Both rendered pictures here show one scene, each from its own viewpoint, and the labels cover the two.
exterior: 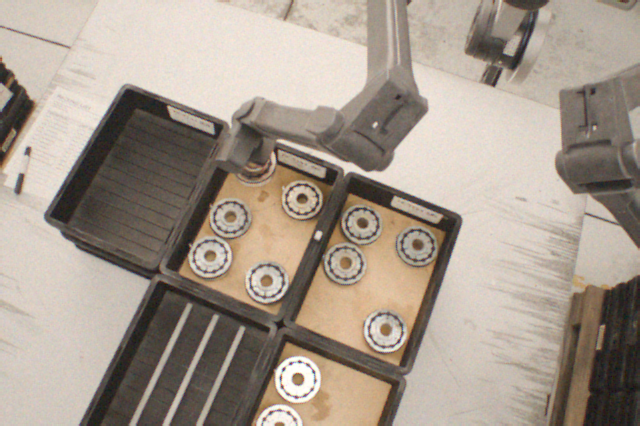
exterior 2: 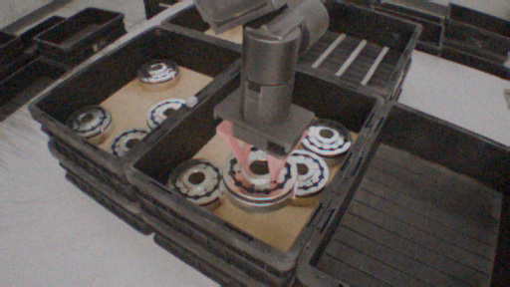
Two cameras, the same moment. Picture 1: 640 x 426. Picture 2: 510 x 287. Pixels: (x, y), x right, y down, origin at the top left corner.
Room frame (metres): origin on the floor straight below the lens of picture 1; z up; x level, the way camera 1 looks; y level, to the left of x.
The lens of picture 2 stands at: (0.85, 0.28, 1.33)
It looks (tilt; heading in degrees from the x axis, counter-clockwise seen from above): 45 degrees down; 201
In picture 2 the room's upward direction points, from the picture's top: straight up
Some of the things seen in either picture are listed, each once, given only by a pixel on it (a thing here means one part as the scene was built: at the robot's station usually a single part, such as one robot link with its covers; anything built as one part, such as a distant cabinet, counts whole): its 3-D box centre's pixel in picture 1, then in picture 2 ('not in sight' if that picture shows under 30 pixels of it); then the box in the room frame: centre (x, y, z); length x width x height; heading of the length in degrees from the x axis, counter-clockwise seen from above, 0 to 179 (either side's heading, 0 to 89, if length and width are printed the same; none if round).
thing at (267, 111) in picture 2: (249, 138); (265, 98); (0.54, 0.19, 1.09); 0.10 x 0.07 x 0.07; 78
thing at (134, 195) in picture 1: (144, 180); (428, 226); (0.49, 0.45, 0.87); 0.40 x 0.30 x 0.11; 168
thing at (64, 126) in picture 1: (60, 143); not in sight; (0.60, 0.77, 0.70); 0.33 x 0.23 x 0.01; 172
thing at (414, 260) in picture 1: (417, 245); (88, 121); (0.46, -0.24, 0.86); 0.10 x 0.10 x 0.01
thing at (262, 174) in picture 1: (253, 161); (260, 170); (0.55, 0.18, 0.97); 0.10 x 0.10 x 0.01
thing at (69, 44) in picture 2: not in sight; (90, 62); (-0.34, -1.10, 0.37); 0.40 x 0.30 x 0.45; 173
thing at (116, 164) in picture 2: (376, 269); (141, 81); (0.37, -0.14, 0.92); 0.40 x 0.30 x 0.02; 168
